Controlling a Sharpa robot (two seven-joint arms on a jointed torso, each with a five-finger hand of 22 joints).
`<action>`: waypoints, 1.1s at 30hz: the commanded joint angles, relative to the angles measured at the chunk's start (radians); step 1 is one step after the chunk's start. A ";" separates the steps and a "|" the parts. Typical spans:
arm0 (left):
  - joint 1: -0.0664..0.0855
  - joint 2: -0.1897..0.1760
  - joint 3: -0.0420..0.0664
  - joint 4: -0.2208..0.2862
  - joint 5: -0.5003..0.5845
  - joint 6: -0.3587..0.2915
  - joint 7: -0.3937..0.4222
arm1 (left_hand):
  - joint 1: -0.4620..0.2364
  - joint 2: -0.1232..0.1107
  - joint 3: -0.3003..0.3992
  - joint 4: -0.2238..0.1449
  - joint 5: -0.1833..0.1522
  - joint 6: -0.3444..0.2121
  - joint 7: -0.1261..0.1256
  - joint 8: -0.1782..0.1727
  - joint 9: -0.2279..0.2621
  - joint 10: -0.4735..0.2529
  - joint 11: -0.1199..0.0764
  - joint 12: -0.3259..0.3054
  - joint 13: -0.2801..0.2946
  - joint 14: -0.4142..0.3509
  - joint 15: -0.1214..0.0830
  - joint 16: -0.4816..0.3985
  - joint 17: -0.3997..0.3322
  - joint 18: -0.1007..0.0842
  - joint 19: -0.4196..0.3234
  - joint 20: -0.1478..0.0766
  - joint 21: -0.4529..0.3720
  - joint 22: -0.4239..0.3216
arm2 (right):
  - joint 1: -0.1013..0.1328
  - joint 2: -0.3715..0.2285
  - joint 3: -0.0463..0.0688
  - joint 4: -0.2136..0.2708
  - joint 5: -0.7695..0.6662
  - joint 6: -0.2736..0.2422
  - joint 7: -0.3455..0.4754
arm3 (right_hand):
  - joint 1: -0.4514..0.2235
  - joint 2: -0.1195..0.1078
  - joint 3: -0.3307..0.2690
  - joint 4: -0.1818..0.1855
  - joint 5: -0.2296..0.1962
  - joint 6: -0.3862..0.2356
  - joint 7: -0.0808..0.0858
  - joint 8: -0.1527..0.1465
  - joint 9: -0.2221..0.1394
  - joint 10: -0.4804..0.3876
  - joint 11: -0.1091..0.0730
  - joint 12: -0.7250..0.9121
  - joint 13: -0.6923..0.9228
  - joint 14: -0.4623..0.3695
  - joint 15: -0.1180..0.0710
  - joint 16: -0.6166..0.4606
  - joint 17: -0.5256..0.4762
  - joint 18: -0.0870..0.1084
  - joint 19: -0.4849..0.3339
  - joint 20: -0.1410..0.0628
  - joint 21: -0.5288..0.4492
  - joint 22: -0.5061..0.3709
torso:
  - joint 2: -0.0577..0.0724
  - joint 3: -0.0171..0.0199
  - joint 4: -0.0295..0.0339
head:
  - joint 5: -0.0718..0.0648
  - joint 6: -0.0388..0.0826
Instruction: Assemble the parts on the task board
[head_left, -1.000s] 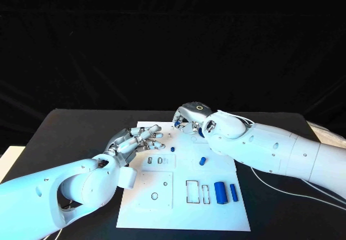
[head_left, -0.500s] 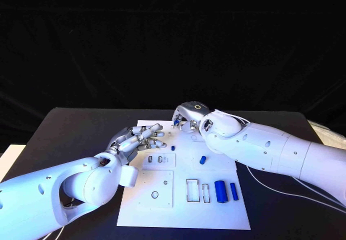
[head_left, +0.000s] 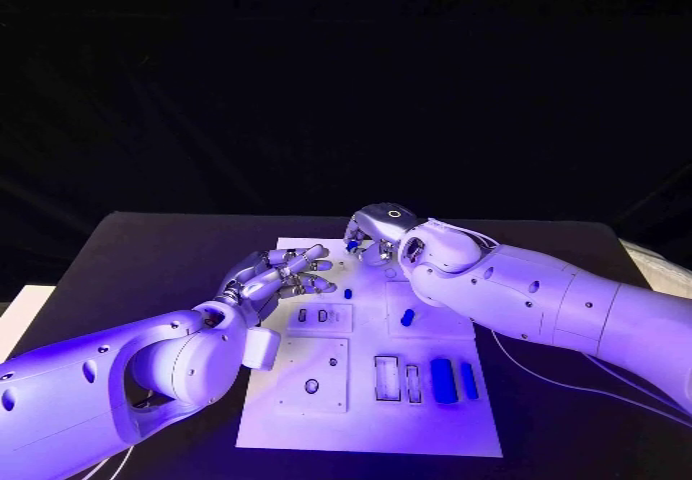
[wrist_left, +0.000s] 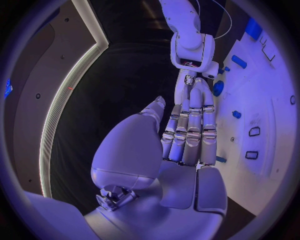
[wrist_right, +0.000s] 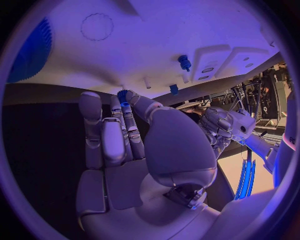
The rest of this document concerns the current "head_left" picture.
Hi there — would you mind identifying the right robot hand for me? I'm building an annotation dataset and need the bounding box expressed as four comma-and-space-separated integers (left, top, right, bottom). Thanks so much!
342, 203, 421, 268

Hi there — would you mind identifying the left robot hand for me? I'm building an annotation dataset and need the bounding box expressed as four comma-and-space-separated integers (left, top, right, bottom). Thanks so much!
213, 243, 339, 327

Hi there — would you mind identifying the white task board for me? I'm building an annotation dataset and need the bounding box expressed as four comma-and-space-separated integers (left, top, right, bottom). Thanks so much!
235, 236, 504, 459

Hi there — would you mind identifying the thick long blue cylinder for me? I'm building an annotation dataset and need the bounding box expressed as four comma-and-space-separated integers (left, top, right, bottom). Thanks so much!
430, 358, 460, 405

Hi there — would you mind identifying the thin long blue cylinder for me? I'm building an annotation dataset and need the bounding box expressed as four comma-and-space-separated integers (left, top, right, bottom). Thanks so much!
458, 361, 481, 401

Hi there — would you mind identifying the white cable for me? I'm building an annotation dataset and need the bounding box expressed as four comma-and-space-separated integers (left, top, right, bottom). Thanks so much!
581, 352, 692, 414
428, 217, 502, 249
490, 328, 692, 428
108, 445, 138, 480

